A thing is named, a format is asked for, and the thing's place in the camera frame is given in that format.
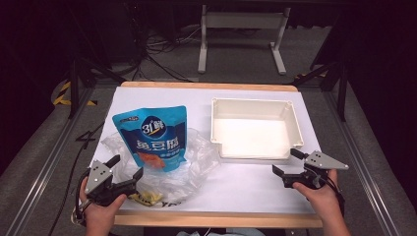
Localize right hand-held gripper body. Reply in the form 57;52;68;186
282;149;350;191

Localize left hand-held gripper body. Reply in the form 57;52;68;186
78;159;133;207

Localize yellow wrapper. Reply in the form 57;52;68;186
128;191;164;207

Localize white plastic bin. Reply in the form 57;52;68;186
209;96;305;161

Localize blue food pouch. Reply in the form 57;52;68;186
111;105;189;173

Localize clear plastic bag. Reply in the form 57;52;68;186
100;127;221;208

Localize person's right hand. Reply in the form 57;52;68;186
292;168;340;218

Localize person's left hand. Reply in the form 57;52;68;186
79;176;128;229

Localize white table cover sheet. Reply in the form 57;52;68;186
89;86;324;215

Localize black metal stand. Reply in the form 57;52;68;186
291;60;349;123
67;57;127;120

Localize white metal stand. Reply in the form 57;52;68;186
197;4;292;76

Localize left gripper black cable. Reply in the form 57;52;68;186
74;168;91;228

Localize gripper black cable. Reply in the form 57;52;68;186
327;176;346;218
74;168;91;228

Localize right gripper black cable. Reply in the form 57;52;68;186
327;176;346;218

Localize aluminium floor rail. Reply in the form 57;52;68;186
323;90;399;236
6;88;96;236

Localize black floor cables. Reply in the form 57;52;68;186
131;23;203;83

